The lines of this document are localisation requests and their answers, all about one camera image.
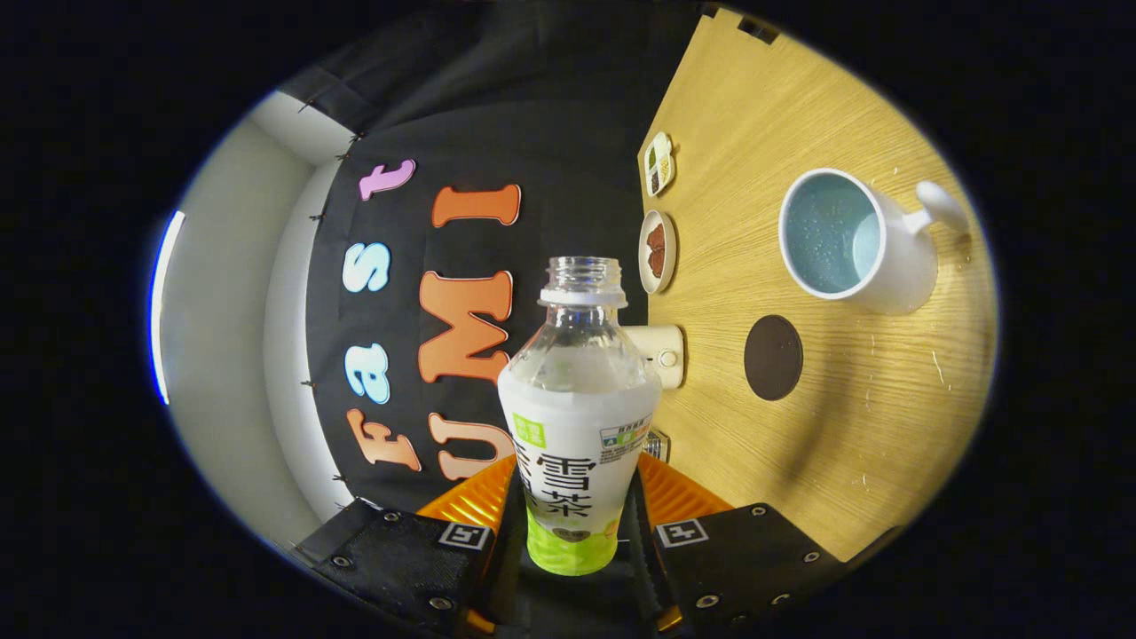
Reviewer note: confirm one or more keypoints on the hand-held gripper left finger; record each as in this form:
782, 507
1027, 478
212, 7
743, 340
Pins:
504, 577

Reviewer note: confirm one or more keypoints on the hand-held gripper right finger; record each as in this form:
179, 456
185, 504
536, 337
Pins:
643, 568

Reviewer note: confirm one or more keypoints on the clear juice bottle white label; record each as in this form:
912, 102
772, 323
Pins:
577, 426

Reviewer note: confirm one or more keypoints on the dark brown round coaster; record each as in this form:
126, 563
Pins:
774, 358

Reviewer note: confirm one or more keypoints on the white cup blue inside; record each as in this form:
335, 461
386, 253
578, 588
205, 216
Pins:
901, 266

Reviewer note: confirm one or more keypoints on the white toaster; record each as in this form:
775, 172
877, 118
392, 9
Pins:
661, 342

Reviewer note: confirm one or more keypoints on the wooden table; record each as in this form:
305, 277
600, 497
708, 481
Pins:
843, 444

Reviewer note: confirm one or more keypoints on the small round white plate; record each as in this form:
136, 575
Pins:
667, 253

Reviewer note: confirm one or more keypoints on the brown food pieces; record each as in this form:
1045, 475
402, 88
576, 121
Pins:
656, 250

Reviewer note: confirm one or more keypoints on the white divided sauce dish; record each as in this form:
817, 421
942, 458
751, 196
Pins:
660, 164

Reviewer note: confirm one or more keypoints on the row of black cloth clips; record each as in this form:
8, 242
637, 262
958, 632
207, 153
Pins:
312, 217

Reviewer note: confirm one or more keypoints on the black backdrop cloth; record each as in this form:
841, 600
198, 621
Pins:
550, 133

